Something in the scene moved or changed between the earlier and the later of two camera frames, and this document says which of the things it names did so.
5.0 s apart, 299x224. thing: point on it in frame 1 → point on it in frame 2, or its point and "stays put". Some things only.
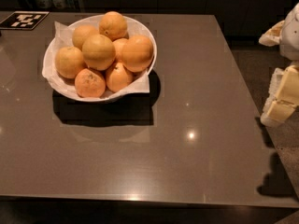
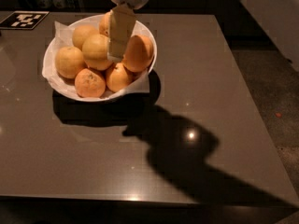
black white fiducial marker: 23,20 stays put
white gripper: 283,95 → 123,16
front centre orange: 118,77 stays put
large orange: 98,51 stays put
